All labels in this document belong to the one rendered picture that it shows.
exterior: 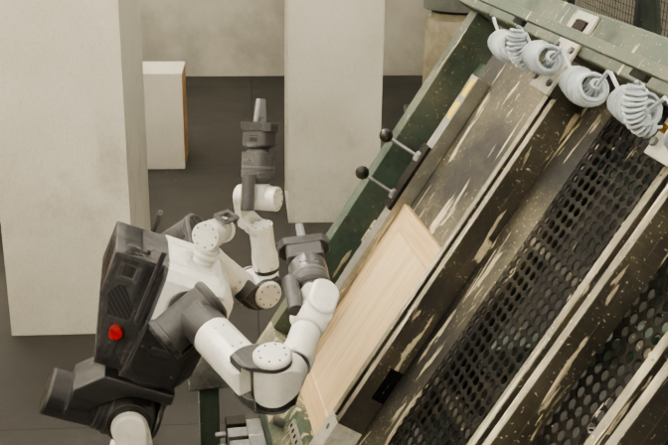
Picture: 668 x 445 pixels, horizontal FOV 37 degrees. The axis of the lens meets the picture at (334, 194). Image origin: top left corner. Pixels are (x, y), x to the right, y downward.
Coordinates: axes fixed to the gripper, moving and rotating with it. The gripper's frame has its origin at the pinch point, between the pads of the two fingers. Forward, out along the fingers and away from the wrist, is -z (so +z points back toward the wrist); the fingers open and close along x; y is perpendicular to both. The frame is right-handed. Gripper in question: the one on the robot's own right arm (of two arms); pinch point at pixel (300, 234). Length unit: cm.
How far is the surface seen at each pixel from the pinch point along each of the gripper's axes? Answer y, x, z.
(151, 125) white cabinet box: 276, 67, -430
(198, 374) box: 69, 32, -20
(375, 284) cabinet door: 27.0, -18.8, -6.1
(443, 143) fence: 3, -42, -30
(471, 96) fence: -8, -50, -35
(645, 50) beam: -58, -65, 24
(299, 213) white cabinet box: 266, -26, -303
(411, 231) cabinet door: 14.1, -29.1, -10.4
